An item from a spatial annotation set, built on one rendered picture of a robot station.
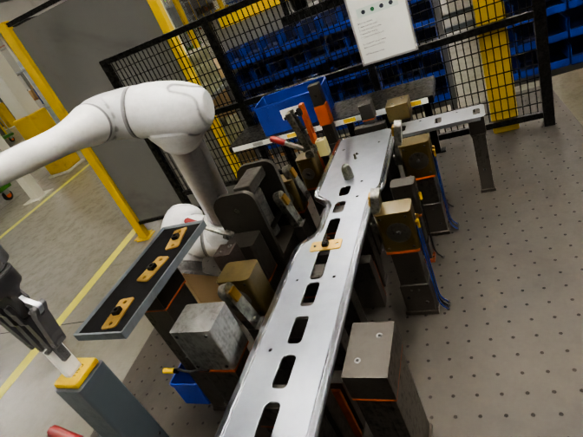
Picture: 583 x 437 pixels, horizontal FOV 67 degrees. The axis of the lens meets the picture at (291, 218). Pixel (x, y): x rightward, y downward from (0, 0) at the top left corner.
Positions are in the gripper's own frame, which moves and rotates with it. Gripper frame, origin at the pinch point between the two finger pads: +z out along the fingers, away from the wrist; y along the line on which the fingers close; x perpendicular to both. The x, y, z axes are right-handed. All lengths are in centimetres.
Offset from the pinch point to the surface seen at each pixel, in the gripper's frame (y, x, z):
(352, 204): 38, 67, 18
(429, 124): 57, 109, 18
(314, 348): 38.5, 16.8, 18.8
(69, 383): 1.4, -2.6, 3.5
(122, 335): 6.7, 7.7, 2.9
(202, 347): 17.8, 12.2, 12.3
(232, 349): 22.0, 14.4, 15.9
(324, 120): 18, 124, 13
